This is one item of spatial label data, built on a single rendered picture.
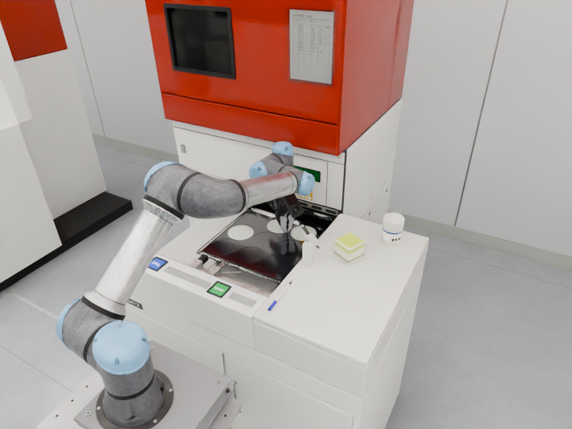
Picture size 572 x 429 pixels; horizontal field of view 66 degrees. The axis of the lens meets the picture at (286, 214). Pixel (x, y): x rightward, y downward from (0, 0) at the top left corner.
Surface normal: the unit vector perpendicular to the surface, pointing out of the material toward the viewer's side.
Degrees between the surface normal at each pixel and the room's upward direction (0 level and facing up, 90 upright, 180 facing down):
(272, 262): 0
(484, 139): 90
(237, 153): 90
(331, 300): 0
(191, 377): 2
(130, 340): 10
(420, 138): 90
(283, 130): 90
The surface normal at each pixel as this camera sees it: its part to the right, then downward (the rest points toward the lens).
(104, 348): 0.13, -0.79
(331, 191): -0.49, 0.48
